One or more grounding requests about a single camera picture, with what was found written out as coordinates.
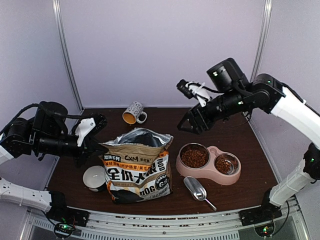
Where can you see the white ceramic bowl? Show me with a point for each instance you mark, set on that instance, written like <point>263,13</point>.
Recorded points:
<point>94,179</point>

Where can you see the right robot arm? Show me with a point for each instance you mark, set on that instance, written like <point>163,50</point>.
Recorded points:
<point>236,95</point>

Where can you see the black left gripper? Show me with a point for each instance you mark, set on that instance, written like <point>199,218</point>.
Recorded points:
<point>88,149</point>

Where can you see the left aluminium frame post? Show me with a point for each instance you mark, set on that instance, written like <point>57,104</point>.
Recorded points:
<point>65,53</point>

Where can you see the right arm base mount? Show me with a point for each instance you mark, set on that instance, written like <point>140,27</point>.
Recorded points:
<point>261,217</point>

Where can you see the aluminium frame post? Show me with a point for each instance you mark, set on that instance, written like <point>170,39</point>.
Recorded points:
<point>264,30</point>
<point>65,53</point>

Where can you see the pink double pet feeder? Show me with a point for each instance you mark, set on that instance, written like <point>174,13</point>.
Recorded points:
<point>208,171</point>

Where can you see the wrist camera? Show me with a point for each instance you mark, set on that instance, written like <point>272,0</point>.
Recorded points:
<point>195,90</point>
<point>88,127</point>

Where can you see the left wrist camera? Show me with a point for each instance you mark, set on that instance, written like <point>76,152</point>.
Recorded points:
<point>88,127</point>

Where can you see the metal food scoop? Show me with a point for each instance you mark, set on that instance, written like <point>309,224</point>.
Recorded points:
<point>197,190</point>

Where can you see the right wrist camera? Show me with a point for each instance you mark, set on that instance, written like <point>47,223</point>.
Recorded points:
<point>195,90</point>

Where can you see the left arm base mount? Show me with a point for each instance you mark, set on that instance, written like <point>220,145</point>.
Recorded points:
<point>63,218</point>

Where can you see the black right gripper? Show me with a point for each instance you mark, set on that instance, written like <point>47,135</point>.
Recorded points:
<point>192,116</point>

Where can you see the right aluminium frame post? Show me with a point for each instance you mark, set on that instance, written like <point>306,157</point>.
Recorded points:
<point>264,30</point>

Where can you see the large steel feeder bowl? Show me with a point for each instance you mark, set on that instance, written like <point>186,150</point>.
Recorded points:
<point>194,146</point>

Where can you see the dog food bag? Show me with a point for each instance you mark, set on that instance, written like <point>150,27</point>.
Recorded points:
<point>137,166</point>

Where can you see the small steel feeder bowl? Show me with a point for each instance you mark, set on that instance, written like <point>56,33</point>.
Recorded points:
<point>227,164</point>

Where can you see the brown dog food kibble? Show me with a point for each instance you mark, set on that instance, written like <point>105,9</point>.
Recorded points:
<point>194,158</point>

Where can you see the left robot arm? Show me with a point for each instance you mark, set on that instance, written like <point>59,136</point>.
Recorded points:
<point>46,128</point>

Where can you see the aluminium front rail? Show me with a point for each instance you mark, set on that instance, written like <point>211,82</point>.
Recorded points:
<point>221,225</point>

